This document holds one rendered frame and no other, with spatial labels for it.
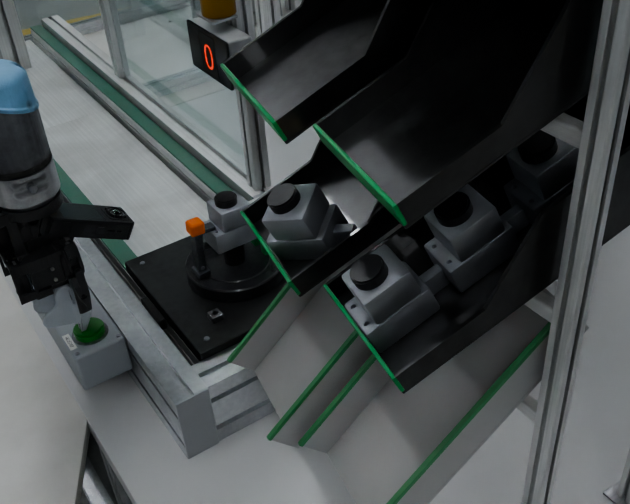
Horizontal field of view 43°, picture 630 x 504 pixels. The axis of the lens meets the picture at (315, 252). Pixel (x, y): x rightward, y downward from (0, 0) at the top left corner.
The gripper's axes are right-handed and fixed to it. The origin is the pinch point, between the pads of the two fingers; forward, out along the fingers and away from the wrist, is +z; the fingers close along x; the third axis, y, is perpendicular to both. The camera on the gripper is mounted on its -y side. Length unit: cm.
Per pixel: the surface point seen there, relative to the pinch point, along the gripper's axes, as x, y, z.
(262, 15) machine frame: -77, -73, -1
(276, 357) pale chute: 23.9, -14.8, -3.0
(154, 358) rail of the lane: 9.6, -4.9, 2.5
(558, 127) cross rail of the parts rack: 51, -25, -40
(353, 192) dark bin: 28.9, -22.8, -24.8
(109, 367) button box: 3.5, -0.4, 6.3
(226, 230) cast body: 3.7, -19.9, -7.4
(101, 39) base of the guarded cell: -123, -48, 12
